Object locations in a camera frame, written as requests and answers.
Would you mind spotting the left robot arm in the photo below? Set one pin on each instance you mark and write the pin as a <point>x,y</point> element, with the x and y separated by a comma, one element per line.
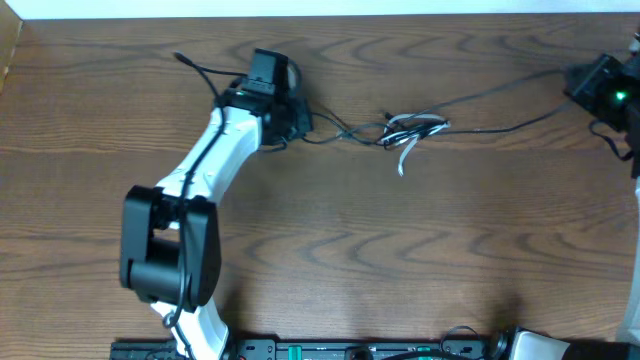
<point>170,245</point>

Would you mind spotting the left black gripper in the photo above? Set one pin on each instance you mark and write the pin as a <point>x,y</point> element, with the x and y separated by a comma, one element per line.
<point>302,120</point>

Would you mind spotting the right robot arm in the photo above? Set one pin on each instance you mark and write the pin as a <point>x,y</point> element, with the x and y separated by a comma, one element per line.
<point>609,90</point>

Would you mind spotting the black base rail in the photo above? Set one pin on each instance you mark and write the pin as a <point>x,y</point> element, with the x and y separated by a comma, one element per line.
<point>270,349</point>

